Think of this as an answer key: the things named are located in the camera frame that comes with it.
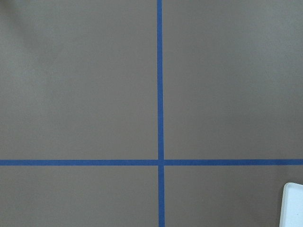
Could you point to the white rectangular tray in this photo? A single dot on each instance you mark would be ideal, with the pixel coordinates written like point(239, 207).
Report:
point(292, 206)

